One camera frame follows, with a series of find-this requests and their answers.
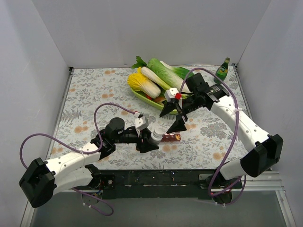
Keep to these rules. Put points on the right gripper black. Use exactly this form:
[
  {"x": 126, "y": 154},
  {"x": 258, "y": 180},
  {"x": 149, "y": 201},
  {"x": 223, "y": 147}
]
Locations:
[{"x": 180, "y": 109}]

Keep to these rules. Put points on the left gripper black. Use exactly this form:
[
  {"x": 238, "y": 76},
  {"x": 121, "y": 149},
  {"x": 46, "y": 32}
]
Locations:
[{"x": 141, "y": 141}]

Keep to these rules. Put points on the white pill bottle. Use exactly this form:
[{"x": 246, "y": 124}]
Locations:
[{"x": 156, "y": 136}]

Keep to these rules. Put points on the red weekly pill organizer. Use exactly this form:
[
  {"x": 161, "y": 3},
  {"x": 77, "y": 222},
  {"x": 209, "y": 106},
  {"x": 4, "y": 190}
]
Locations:
[{"x": 170, "y": 137}]

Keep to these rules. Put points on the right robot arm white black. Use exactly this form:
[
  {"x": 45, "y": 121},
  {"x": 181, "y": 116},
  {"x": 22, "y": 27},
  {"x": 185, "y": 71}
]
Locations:
[{"x": 263, "y": 149}]

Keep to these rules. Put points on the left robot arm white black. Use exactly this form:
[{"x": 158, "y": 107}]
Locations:
[{"x": 43, "y": 179}]

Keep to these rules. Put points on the brown mushroom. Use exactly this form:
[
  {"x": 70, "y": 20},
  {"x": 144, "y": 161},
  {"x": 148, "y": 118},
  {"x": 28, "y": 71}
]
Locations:
[{"x": 160, "y": 100}]

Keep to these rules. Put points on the green plastic tray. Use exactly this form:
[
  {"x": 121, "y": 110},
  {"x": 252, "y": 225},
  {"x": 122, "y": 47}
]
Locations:
[{"x": 147, "y": 99}]

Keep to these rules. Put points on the green napa cabbage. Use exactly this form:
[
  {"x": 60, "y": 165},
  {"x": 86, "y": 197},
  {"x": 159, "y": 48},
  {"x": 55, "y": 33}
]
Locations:
[{"x": 168, "y": 76}]

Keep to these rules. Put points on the green bok choy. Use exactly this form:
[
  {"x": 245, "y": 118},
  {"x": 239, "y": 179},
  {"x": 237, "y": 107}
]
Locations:
[{"x": 180, "y": 71}]

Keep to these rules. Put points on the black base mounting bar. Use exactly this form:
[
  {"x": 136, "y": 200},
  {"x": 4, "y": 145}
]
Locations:
[{"x": 161, "y": 183}]

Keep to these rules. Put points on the yellow napa cabbage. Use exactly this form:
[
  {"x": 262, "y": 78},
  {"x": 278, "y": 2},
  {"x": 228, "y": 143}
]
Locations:
[{"x": 139, "y": 82}]

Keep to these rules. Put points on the white celery stalk bunch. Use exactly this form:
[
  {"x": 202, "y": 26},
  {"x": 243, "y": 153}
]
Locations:
[{"x": 141, "y": 67}]

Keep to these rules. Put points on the green glass bottle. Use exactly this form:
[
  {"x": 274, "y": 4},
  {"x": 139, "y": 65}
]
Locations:
[{"x": 222, "y": 71}]

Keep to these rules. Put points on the floral tablecloth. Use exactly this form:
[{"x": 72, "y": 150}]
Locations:
[{"x": 95, "y": 96}]

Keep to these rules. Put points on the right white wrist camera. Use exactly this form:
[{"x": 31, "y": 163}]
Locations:
[{"x": 172, "y": 95}]

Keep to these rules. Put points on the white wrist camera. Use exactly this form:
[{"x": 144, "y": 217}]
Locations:
[
  {"x": 172, "y": 95},
  {"x": 141, "y": 122}
]

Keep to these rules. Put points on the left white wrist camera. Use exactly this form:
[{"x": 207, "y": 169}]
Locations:
[{"x": 141, "y": 122}]

